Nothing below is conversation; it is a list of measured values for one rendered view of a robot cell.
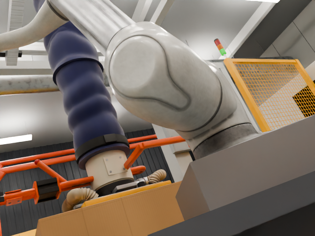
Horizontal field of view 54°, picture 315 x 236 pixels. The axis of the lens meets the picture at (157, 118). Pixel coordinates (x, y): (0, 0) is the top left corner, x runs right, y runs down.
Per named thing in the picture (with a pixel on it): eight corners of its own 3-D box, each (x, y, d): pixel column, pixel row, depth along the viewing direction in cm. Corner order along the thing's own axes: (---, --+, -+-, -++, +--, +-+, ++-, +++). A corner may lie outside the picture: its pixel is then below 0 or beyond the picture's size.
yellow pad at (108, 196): (161, 193, 125) (157, 181, 127) (172, 184, 117) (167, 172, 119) (79, 216, 108) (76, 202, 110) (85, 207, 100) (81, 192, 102)
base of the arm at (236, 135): (298, 126, 64) (284, 104, 67) (202, 165, 61) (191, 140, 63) (271, 153, 81) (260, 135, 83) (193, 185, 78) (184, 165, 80)
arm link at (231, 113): (260, 128, 77) (220, 61, 86) (241, 114, 61) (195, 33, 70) (206, 158, 83) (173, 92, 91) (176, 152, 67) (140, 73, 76)
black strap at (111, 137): (120, 161, 143) (118, 154, 145) (137, 138, 126) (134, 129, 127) (72, 171, 132) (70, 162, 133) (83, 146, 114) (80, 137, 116)
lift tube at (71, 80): (120, 165, 142) (68, 7, 184) (138, 142, 126) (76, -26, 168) (73, 173, 130) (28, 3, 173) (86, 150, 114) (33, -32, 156)
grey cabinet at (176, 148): (190, 151, 278) (178, 122, 290) (193, 148, 274) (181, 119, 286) (172, 154, 268) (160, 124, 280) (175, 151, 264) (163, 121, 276)
